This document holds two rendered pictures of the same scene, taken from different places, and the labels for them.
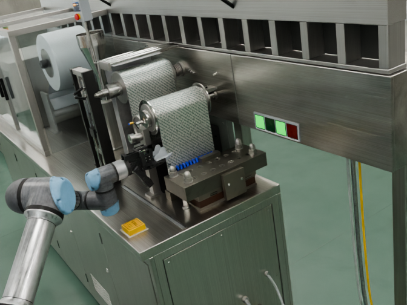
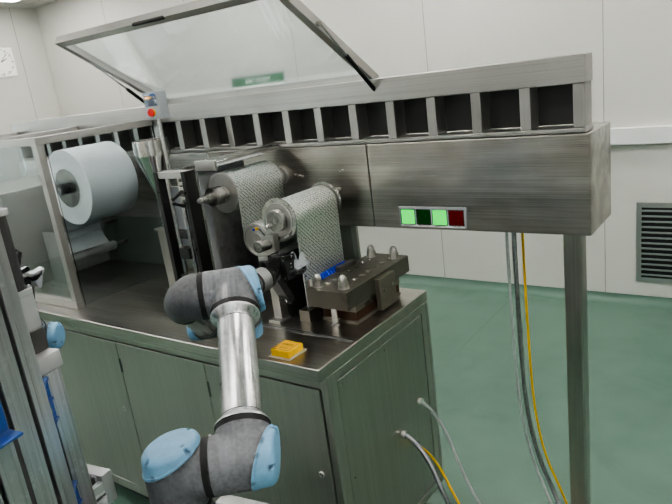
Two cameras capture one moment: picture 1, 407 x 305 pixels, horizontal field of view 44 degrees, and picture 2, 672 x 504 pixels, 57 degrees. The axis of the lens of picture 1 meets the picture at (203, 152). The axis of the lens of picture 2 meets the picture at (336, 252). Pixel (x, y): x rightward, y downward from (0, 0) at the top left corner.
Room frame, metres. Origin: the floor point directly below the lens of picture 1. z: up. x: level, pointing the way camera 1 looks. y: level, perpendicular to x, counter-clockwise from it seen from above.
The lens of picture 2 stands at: (0.01, 0.80, 1.69)
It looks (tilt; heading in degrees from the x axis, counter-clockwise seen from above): 16 degrees down; 338
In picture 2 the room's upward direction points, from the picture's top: 8 degrees counter-clockwise
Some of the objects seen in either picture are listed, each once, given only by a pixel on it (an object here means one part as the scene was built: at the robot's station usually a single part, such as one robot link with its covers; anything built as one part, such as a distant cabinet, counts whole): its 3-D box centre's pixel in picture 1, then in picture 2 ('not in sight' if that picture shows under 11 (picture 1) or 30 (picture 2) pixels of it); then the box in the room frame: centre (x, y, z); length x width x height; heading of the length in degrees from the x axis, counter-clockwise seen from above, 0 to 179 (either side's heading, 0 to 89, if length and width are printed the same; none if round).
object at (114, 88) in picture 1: (113, 90); (217, 195); (2.15, 0.34, 1.33); 0.06 x 0.06 x 0.06; 30
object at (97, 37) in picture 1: (91, 39); (150, 147); (2.62, 0.46, 1.50); 0.14 x 0.14 x 0.06
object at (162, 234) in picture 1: (91, 145); (135, 292); (2.77, 0.63, 0.88); 2.52 x 0.66 x 0.04; 30
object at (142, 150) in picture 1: (137, 160); (277, 269); (1.83, 0.26, 1.12); 0.12 x 0.08 x 0.09; 120
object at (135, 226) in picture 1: (133, 227); (287, 349); (1.69, 0.31, 0.91); 0.07 x 0.07 x 0.02; 30
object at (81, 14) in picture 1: (80, 10); (154, 105); (2.43, 0.44, 1.66); 0.07 x 0.07 x 0.10; 40
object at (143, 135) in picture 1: (146, 163); (272, 279); (1.95, 0.24, 1.05); 0.06 x 0.05 x 0.31; 120
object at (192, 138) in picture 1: (188, 142); (321, 250); (1.95, 0.05, 1.11); 0.23 x 0.01 x 0.18; 120
